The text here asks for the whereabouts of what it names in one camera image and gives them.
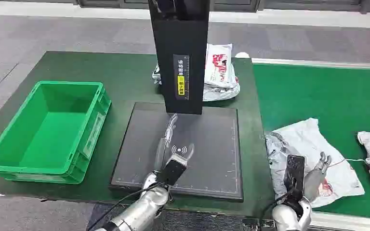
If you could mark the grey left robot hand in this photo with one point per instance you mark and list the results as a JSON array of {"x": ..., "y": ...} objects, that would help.
[{"x": 164, "y": 150}]

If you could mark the white parcel bag red print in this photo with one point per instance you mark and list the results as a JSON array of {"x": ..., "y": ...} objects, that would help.
[{"x": 341, "y": 178}]

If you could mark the black and yellow column label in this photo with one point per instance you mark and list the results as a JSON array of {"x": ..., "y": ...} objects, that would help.
[{"x": 181, "y": 78}]

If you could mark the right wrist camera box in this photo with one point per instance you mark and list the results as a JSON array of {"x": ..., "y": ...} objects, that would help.
[{"x": 295, "y": 172}]

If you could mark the black scanner base plate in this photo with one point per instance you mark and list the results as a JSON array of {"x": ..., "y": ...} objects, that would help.
[{"x": 210, "y": 153}]

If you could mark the green conveyor belt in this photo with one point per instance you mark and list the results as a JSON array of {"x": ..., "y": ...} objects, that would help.
[{"x": 325, "y": 95}]

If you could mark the black scanner column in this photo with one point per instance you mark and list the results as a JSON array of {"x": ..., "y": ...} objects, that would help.
[{"x": 180, "y": 38}]

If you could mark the green plastic crate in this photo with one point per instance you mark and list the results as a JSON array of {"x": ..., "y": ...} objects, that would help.
[{"x": 49, "y": 134}]

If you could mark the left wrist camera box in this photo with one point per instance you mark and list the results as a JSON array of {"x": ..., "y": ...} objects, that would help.
[{"x": 173, "y": 172}]

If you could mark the silver conveyor side rail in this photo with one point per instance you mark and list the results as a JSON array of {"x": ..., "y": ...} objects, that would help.
[
  {"x": 347, "y": 222},
  {"x": 316, "y": 63}
]

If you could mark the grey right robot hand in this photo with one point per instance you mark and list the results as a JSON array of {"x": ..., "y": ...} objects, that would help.
[{"x": 314, "y": 183}]

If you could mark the grey parcel bag under stack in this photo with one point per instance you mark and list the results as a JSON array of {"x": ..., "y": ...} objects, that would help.
[{"x": 223, "y": 93}]

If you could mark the small crumpled grey parcel bag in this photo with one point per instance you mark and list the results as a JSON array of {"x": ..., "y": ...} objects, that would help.
[{"x": 156, "y": 76}]

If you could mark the dark grey floor mat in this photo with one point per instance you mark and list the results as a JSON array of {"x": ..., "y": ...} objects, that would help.
[{"x": 197, "y": 221}]

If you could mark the white parcel bag red logo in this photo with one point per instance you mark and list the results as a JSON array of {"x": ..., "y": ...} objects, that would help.
[{"x": 218, "y": 67}]

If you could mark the white round knob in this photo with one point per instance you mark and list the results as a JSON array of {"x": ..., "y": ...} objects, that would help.
[{"x": 242, "y": 55}]

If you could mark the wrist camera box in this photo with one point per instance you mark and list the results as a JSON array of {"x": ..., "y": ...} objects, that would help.
[
  {"x": 173, "y": 172},
  {"x": 295, "y": 172}
]

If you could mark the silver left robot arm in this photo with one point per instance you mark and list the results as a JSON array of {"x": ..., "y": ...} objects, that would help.
[{"x": 143, "y": 207}]

